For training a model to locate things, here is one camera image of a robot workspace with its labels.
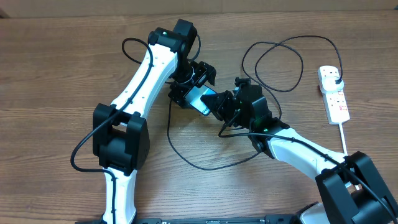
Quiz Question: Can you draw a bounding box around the blue Samsung Galaxy smartphone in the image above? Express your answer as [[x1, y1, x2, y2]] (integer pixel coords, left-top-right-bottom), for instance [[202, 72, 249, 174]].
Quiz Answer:
[[185, 85, 216, 116]]

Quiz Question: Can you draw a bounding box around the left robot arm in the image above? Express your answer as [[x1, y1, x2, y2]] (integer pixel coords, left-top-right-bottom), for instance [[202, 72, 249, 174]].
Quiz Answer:
[[93, 19, 216, 223]]

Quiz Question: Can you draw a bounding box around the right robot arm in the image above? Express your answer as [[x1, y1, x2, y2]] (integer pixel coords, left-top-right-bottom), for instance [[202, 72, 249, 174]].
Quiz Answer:
[[201, 78, 397, 223]]

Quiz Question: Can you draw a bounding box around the white charger plug adapter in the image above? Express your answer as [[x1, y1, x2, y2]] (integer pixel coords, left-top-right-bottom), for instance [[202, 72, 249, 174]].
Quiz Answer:
[[320, 77, 345, 94]]

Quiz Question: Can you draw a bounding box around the white power strip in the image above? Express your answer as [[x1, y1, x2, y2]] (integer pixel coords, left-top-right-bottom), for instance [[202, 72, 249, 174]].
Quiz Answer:
[[318, 65, 350, 124]]

